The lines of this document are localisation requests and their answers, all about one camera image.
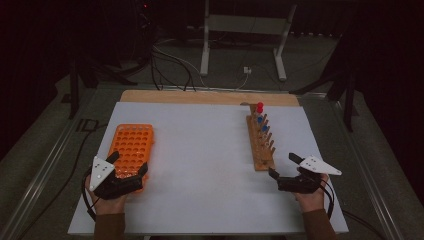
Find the grey metal stand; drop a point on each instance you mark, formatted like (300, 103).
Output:
(245, 24)

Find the blue-capped clear tube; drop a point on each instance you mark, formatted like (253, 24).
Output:
(260, 119)
(265, 128)

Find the dark equipment tower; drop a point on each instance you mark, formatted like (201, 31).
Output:
(144, 30)

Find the white power plug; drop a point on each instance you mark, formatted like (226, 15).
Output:
(247, 70)

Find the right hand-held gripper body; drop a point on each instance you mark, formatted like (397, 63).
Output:
(315, 165)

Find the orange plastic tube rack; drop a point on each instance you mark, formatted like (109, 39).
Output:
(133, 146)

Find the black tripod stand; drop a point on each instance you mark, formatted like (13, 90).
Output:
(343, 83)
(83, 73)

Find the red-capped clear tube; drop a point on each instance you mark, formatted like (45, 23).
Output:
(259, 110)
(260, 104)

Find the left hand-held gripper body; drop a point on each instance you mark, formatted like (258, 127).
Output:
(100, 171)

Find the wooden peg tube rack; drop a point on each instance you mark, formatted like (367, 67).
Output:
(261, 153)

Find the white board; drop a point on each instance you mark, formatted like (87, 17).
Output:
(200, 160)

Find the person's right hand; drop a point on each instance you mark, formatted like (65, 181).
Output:
(310, 200)

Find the person's left hand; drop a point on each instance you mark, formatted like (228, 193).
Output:
(108, 205)

